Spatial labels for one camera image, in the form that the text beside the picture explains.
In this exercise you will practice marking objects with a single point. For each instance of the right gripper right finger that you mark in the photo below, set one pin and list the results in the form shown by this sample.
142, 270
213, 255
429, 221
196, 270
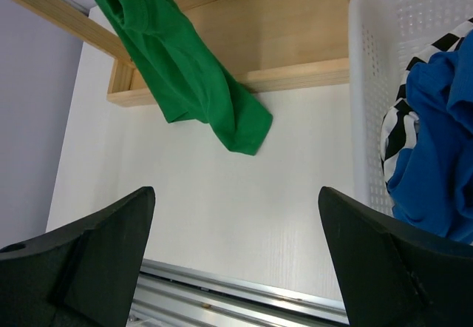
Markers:
391, 273

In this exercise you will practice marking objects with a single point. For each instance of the wooden clothes rack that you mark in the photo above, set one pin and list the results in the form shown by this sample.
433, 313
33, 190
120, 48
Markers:
267, 45

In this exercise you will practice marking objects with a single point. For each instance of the blue tank top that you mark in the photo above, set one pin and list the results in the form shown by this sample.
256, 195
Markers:
432, 185

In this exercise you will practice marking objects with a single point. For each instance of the white plastic basket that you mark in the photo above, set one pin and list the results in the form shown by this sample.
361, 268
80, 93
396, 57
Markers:
383, 37

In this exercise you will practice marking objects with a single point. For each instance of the green tank top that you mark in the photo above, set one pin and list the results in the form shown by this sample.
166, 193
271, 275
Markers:
184, 77

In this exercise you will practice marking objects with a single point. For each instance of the black white striped tank top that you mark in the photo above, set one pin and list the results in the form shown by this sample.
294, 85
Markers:
400, 126

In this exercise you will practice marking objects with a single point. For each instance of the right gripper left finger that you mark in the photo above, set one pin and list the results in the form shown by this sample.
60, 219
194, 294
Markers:
81, 274

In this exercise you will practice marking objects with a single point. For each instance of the aluminium mounting rail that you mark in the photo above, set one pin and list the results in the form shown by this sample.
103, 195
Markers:
169, 295

